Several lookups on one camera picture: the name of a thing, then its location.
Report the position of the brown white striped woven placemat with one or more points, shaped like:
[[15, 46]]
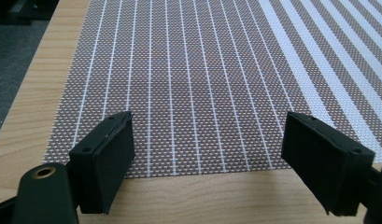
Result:
[[191, 84]]

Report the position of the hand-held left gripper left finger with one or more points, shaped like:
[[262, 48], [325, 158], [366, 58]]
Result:
[[101, 165]]

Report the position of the dark stand base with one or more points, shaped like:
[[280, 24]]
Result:
[[20, 11]]

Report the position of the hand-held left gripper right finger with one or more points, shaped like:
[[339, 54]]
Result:
[[322, 161]]

